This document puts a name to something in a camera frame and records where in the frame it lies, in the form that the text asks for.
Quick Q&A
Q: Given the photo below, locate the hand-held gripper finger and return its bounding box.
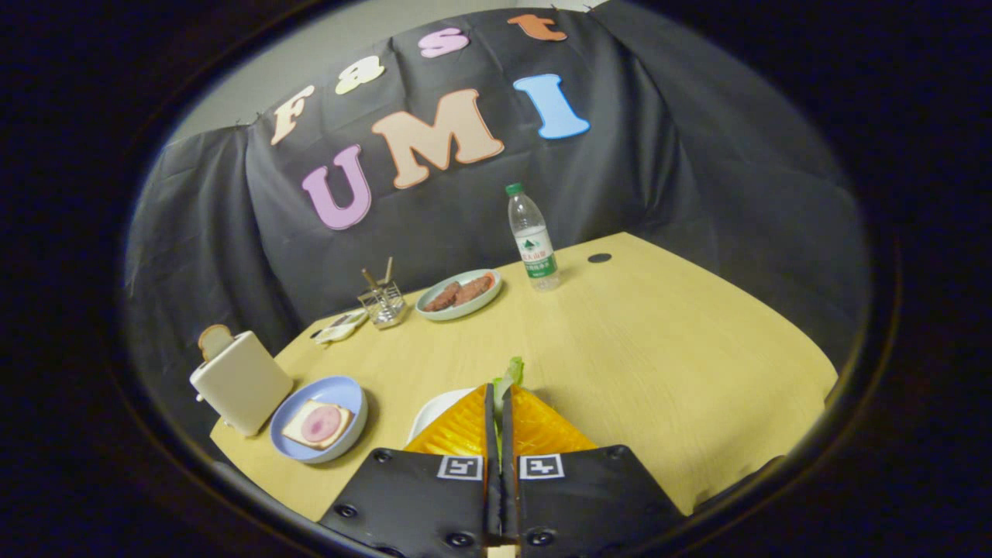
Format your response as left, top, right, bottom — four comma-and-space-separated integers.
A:
501, 384, 687, 553
319, 382, 503, 558

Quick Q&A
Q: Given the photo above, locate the green lettuce leaf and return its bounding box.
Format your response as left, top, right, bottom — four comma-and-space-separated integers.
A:
493, 356, 525, 423

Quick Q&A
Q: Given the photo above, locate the toasted bread slice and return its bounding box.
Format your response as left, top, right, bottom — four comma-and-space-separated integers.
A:
198, 325, 235, 361

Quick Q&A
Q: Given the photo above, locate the white square plate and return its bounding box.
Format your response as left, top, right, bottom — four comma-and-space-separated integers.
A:
406, 387, 477, 446

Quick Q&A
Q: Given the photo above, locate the pale green round plate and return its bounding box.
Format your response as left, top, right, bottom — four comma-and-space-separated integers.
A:
415, 269, 503, 322

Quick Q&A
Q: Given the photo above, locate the brown meat patty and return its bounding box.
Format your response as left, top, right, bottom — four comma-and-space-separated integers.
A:
453, 275, 494, 306
424, 283, 463, 312

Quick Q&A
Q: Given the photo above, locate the blue round plate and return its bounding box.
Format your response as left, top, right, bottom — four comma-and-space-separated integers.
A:
270, 376, 368, 464

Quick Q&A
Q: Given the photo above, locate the pink ham slice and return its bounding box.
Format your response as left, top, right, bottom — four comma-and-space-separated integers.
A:
301, 405, 343, 443

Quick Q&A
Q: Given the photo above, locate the clear plastic water bottle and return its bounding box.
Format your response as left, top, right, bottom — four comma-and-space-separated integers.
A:
505, 183, 562, 292

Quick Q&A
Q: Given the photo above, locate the white divided condiment dish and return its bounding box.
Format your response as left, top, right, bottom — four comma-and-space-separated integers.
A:
312, 308, 369, 345

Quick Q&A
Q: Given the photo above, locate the white bread slice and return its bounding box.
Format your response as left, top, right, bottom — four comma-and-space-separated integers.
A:
281, 399, 355, 451

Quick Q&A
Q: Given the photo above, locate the white toaster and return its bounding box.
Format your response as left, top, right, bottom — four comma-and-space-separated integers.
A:
190, 331, 295, 437

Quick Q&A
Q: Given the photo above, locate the black backdrop cloth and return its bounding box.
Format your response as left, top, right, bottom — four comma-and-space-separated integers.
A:
124, 0, 873, 466

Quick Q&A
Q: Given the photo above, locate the wire cutlery basket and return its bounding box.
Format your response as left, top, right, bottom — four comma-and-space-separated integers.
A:
357, 281, 407, 330

